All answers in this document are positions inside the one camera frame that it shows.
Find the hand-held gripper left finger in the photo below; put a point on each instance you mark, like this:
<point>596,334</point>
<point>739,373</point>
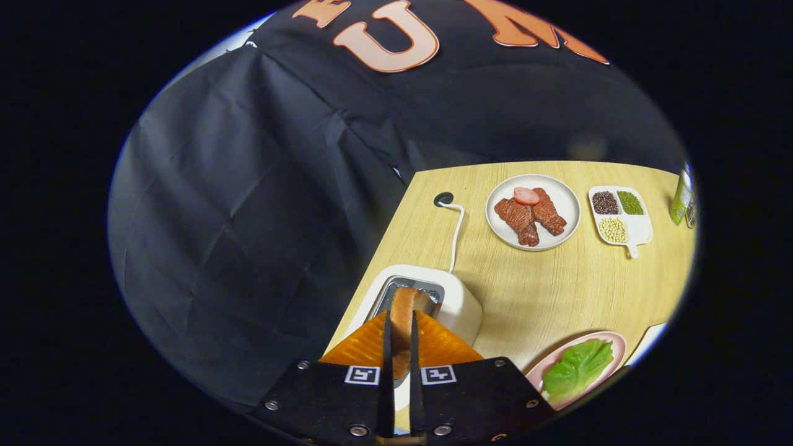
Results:
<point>328,402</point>

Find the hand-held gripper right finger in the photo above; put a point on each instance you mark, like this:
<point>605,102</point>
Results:
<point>477,402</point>

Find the green lettuce leaf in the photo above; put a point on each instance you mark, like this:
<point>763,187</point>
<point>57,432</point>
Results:
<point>579,368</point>

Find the toasted bread slice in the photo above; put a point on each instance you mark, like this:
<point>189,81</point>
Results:
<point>403,322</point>

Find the white toaster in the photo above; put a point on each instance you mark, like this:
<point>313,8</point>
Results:
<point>461,303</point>

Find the pink round plate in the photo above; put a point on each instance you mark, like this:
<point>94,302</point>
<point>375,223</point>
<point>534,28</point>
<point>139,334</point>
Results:
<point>616,353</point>

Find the white rounded square plate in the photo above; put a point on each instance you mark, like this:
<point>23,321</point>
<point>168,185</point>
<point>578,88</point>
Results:
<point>647,341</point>

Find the brown meat piece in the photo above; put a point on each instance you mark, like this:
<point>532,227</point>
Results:
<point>549,214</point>
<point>519,222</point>

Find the pink sausage slice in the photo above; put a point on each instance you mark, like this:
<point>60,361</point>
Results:
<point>526,196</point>

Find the yellow soybeans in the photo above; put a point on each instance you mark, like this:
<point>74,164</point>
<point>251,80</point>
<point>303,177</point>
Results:
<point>613,230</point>

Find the beige round plate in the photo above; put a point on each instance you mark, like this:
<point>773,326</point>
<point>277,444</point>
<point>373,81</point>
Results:
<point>564,198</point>

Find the white divided dish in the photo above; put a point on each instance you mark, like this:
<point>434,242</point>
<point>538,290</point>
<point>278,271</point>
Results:
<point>641,232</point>

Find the dark red beans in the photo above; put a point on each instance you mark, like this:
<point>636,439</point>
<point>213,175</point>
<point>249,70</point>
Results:
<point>604,202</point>

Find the green mung beans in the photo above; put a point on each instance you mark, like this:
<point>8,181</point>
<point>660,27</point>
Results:
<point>630,202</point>

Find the green label metal bottle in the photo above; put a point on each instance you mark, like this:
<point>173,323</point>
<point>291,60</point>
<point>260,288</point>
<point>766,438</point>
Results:
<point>681,195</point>

